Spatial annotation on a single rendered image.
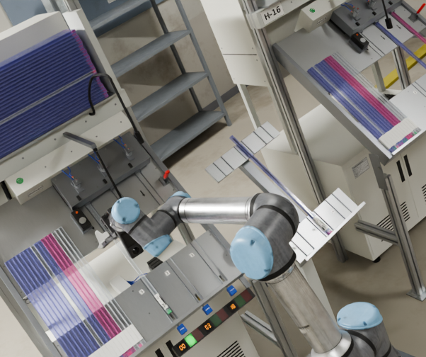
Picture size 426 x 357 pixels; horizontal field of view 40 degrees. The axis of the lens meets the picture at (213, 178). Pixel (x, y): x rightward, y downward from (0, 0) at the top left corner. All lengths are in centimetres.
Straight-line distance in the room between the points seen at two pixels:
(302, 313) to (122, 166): 96
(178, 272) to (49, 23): 105
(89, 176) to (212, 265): 54
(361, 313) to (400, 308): 115
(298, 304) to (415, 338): 126
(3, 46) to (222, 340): 146
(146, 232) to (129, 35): 394
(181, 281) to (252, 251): 72
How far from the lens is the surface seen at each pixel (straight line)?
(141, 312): 205
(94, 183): 213
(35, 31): 234
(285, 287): 146
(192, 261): 210
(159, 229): 169
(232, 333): 260
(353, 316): 168
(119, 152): 218
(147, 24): 560
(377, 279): 301
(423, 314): 278
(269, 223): 142
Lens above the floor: 190
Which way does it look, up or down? 25 degrees down
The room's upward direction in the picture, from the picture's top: 24 degrees counter-clockwise
